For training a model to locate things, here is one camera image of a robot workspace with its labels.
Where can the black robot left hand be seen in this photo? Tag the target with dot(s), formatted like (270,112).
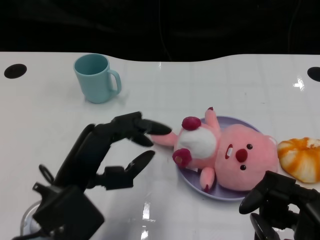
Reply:
(87,152)

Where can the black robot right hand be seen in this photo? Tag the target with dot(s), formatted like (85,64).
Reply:
(280,195)

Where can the pink plush doll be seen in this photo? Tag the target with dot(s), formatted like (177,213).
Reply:
(240,140)

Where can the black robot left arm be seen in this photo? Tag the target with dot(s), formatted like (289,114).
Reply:
(67,212)

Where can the purple plastic plate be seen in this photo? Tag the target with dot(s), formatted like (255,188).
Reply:
(190,185)

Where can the orange and white bread toy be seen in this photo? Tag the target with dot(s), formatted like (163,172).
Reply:
(300,157)

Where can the teal plastic mug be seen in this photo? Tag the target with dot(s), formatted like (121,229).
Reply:
(92,85)

